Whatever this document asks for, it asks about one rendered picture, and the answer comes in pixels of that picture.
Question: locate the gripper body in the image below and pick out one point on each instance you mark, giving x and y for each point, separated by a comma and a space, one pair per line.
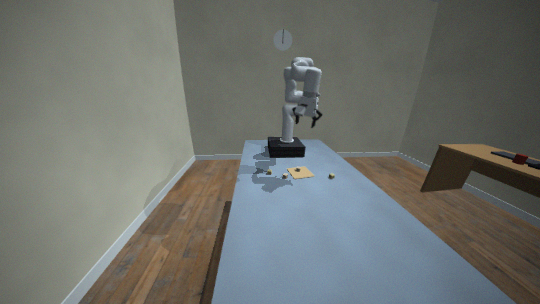
312, 103

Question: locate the tan flat mat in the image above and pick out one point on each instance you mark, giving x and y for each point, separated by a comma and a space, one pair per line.
304, 173

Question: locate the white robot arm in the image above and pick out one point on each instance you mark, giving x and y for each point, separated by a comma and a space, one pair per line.
311, 78

